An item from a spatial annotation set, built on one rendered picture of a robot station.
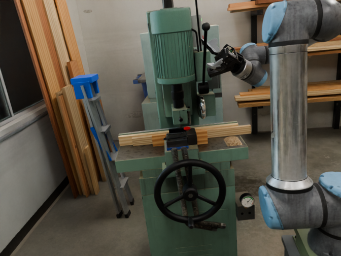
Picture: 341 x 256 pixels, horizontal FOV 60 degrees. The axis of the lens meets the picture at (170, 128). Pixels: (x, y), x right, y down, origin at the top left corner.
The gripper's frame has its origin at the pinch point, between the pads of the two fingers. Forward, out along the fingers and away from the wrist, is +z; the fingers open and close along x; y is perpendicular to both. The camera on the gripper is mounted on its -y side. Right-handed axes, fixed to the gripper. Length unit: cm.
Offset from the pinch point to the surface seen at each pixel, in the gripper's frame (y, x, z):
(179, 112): -24.7, 14.1, -4.9
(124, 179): -147, -7, -43
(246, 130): -14.4, 19.8, -38.4
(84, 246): -159, 44, -18
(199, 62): -15.3, -14.7, -14.4
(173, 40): -3.6, -3.1, 12.5
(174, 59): -8.3, 1.6, 8.7
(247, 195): -22, 51, -36
